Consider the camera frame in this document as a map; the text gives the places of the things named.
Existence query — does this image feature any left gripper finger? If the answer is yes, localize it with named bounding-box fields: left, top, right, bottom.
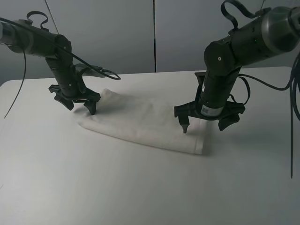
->
left=54, top=95, right=74, bottom=110
left=84, top=98, right=100, bottom=115

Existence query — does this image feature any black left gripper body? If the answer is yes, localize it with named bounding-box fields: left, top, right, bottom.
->
left=48, top=85, right=100, bottom=102

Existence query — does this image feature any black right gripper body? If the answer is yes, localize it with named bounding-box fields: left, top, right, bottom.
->
left=174, top=101, right=245, bottom=120

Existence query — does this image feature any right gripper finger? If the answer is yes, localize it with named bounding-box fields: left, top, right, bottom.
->
left=218, top=114, right=240, bottom=131
left=178, top=116, right=189, bottom=134

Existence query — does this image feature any white towel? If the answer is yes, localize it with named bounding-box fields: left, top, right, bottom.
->
left=75, top=89, right=207, bottom=155

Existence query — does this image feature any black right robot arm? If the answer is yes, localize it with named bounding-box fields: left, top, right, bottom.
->
left=174, top=0, right=300, bottom=132

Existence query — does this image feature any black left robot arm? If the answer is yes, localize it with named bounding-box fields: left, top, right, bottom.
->
left=0, top=11, right=100, bottom=115

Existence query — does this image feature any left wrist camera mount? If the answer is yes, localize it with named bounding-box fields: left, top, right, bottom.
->
left=75, top=63, right=105, bottom=78

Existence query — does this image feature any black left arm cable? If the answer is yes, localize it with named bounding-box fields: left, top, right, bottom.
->
left=0, top=17, right=122, bottom=119

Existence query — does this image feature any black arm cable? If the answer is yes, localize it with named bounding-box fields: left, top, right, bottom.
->
left=231, top=4, right=300, bottom=180
left=0, top=17, right=122, bottom=119

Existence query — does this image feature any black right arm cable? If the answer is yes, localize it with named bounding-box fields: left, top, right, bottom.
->
left=231, top=4, right=300, bottom=180

